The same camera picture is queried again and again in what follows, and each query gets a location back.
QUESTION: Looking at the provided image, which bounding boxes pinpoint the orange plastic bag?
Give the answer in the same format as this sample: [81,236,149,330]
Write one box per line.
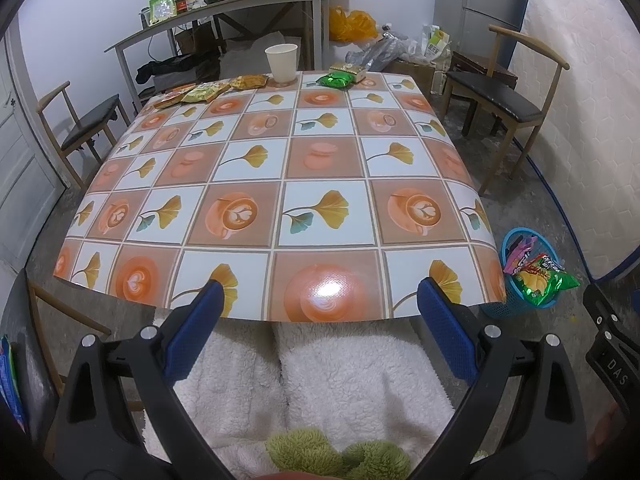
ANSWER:
[328,6,378,43]

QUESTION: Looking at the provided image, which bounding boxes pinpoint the brown cardboard box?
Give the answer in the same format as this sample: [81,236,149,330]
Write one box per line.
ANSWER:
[175,22,221,56]

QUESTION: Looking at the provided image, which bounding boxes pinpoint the clear plastic bag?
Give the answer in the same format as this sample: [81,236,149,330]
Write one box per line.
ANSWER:
[345,35,426,73]

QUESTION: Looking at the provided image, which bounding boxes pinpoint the blue packet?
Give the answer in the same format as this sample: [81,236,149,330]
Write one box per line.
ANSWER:
[0,335,28,431]

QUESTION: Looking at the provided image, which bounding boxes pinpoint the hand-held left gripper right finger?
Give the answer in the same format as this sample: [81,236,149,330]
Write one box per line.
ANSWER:
[407,276,601,480]

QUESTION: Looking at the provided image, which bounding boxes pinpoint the yellow green snack packet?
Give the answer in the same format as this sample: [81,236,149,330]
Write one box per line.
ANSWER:
[180,81,232,104]

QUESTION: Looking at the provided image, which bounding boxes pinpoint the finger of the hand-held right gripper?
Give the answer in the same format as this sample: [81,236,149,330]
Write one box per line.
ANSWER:
[582,285,627,347]

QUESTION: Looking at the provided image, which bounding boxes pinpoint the white paper cup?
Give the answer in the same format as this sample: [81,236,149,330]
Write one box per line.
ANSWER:
[264,43,299,82]

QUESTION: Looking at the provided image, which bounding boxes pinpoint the purple snack wrapper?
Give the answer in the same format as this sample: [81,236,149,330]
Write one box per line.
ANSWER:
[505,237,538,273]

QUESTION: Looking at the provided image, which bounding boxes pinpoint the wooden chair with dark seat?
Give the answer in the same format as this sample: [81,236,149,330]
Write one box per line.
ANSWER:
[444,24,571,196]
[37,80,133,191]

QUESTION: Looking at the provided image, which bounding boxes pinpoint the gold box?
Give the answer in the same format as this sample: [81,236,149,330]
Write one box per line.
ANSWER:
[328,61,369,83]

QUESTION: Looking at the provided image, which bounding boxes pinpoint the grey white cloth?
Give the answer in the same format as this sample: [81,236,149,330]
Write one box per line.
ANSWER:
[220,30,301,73]

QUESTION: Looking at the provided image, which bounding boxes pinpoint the white and green package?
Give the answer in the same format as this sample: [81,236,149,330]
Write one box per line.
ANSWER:
[422,25,451,61]

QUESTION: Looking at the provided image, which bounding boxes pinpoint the grey side table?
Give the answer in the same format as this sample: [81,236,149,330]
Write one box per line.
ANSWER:
[104,0,341,111]

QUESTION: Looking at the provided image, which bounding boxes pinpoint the green chip bag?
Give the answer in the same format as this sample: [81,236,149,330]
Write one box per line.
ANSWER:
[510,254,581,307]

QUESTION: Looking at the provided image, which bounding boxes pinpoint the green and white packet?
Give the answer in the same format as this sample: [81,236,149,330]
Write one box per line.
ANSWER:
[148,0,177,26]

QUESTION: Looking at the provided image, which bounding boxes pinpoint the blue plastic mesh basket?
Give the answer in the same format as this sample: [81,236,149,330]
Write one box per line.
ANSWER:
[480,227,566,318]

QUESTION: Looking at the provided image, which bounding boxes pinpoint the orange yellow snack packet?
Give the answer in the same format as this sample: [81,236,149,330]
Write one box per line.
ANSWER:
[231,74,271,90]

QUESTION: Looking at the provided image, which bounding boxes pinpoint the black cloth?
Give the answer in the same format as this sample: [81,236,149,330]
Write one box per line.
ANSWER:
[136,55,221,86]

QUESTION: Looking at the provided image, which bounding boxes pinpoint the green fluffy cloth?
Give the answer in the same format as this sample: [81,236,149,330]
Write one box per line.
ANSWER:
[265,427,413,480]

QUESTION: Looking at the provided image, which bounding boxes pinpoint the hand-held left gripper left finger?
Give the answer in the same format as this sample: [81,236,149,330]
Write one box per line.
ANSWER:
[42,279,236,480]

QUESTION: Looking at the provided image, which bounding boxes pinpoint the orange red snack packet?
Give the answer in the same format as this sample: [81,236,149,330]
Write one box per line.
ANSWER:
[154,87,197,109]

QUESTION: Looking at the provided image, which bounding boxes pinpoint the white mattress with blue edge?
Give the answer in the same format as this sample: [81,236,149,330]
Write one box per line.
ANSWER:
[507,0,640,281]

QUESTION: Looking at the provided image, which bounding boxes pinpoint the white fluffy pants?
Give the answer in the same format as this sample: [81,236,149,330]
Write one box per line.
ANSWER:
[142,305,476,480]

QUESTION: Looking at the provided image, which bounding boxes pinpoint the wooden chair frame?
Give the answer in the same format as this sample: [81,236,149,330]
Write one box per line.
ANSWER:
[25,280,146,411]

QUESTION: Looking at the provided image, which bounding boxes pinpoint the table with printed tablecloth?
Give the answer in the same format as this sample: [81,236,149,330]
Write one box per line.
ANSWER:
[52,71,508,322]

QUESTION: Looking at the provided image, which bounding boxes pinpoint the white panelled door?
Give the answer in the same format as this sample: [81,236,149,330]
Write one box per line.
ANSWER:
[0,35,68,263]

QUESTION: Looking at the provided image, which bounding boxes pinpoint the grey fridge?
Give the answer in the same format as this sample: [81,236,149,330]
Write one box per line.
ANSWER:
[460,0,533,58]

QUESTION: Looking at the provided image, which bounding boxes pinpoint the person's right hand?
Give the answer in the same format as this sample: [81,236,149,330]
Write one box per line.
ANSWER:
[587,400,633,466]

